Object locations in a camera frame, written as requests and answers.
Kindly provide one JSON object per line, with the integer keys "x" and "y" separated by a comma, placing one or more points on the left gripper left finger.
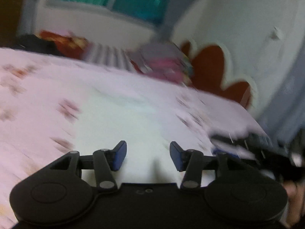
{"x": 106, "y": 161}

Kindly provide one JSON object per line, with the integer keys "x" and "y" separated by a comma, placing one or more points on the grey curtain right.
{"x": 174, "y": 12}

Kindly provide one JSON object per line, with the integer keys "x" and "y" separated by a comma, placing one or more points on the black cloth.
{"x": 32, "y": 43}

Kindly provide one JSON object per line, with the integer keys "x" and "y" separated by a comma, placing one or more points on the person's right hand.
{"x": 295, "y": 193}

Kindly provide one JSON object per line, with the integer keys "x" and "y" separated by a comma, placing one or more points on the white knitted garment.
{"x": 148, "y": 127}

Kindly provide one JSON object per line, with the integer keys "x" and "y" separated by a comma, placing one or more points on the red floral pillow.
{"x": 70, "y": 46}

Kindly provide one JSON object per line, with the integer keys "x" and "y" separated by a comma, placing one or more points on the white charger with cable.
{"x": 277, "y": 34}

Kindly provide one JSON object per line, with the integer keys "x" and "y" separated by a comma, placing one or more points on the pink floral bedspread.
{"x": 52, "y": 105}

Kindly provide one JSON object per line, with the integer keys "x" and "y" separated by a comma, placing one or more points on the red and white headboard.
{"x": 209, "y": 69}

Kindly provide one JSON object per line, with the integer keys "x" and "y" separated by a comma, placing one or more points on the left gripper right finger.
{"x": 190, "y": 162}

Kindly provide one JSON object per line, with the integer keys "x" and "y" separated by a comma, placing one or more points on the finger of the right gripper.
{"x": 227, "y": 139}

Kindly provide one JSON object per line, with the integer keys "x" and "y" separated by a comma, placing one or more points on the stack of folded clothes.
{"x": 162, "y": 60}

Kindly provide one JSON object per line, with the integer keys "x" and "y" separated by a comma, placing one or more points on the grey striped sheet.
{"x": 106, "y": 56}

